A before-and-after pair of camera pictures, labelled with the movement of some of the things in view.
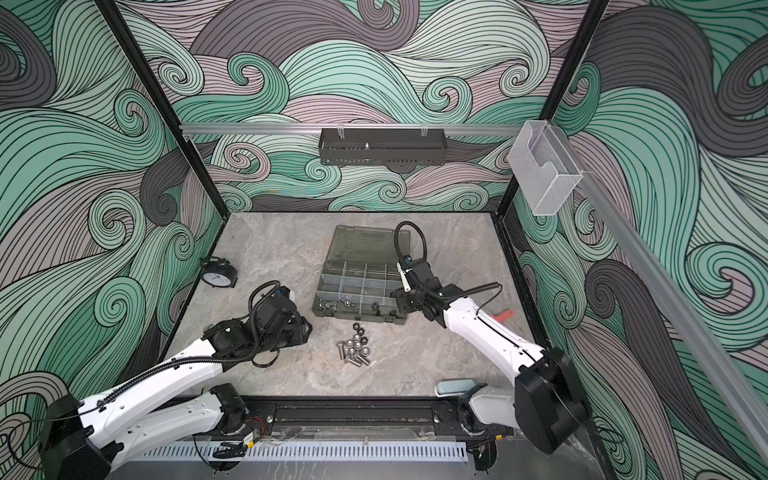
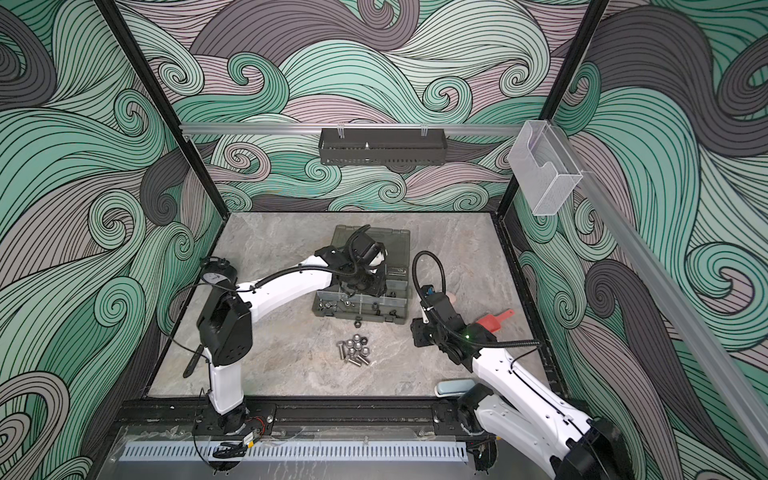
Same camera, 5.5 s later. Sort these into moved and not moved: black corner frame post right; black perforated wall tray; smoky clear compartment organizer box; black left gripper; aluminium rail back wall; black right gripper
Moved: black right gripper; black left gripper
Not moved: smoky clear compartment organizer box; black corner frame post right; aluminium rail back wall; black perforated wall tray
